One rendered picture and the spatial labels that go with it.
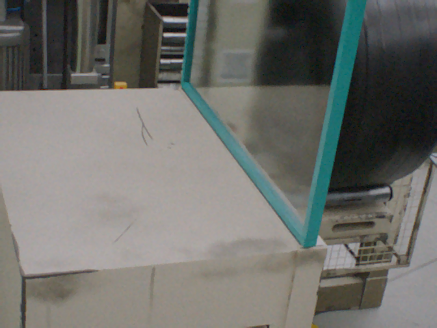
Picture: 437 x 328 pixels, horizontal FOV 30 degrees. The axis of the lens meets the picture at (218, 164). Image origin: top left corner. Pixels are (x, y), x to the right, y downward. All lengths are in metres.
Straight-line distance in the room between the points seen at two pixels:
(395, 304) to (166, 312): 2.30
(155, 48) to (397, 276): 1.68
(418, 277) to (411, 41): 1.86
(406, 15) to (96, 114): 0.73
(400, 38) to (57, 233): 0.95
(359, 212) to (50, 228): 1.12
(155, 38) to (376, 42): 0.69
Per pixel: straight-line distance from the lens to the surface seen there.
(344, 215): 2.02
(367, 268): 2.87
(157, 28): 2.17
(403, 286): 3.42
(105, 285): 1.01
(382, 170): 1.89
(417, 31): 1.79
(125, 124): 1.35
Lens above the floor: 1.83
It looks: 27 degrees down
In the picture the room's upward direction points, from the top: 8 degrees clockwise
